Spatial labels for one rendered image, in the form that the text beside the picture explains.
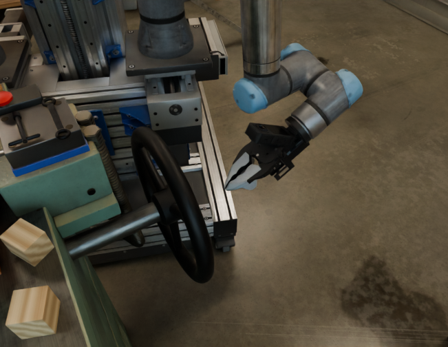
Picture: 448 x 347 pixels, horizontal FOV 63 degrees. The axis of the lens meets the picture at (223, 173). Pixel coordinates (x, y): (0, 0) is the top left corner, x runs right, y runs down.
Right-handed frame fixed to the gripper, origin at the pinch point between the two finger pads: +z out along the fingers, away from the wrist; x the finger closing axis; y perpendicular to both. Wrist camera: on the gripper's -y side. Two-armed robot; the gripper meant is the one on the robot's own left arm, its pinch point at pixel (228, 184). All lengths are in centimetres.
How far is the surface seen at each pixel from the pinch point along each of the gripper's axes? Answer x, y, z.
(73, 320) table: -23.5, -33.3, 19.9
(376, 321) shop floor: -28, 84, -3
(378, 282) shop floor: -18, 90, -13
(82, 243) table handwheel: -8.0, -25.5, 21.1
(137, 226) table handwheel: -8.6, -20.2, 14.1
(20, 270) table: -13.9, -35.6, 23.5
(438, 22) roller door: 114, 187, -187
